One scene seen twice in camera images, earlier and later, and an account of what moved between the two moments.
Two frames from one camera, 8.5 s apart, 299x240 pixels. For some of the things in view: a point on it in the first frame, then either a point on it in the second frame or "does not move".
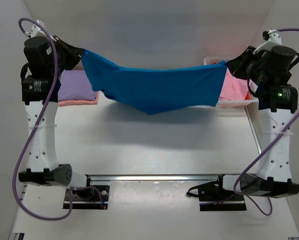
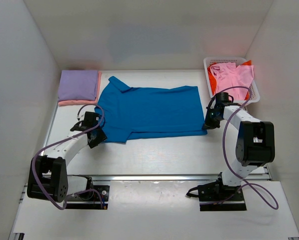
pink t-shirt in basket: x=233 y=88 does not move
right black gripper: x=236 y=67 to x=208 y=125
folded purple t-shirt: x=75 y=85 does not move
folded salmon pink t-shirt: x=70 y=102 does not move
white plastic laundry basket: x=251 y=99 does not move
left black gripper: x=76 y=52 to x=101 y=137
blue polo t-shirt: x=152 y=91 to x=139 y=111
